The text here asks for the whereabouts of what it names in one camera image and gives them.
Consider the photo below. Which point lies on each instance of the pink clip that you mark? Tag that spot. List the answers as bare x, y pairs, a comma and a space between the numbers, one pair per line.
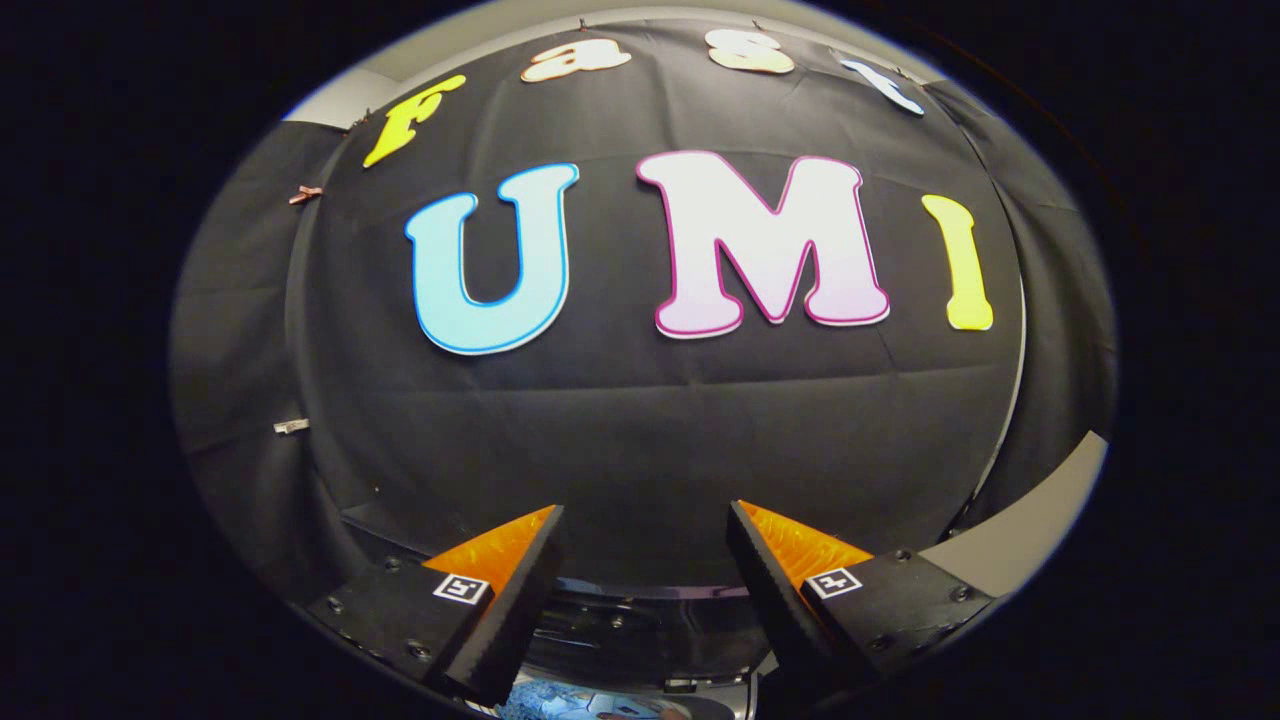
305, 194

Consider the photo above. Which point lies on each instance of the black backdrop cloth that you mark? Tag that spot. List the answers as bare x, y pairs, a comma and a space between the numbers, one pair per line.
640, 430

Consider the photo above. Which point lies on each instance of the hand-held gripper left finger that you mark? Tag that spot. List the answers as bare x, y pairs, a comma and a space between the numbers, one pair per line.
510, 620

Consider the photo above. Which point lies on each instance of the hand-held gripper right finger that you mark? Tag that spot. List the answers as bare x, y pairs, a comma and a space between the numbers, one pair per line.
775, 610

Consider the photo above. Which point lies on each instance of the silver clip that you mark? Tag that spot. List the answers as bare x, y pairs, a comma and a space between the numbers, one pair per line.
291, 426

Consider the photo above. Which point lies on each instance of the light blue shirt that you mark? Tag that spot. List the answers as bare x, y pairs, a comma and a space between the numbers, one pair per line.
560, 703

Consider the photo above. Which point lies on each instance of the grey washing machine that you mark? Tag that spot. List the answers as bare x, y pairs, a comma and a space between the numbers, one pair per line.
640, 640

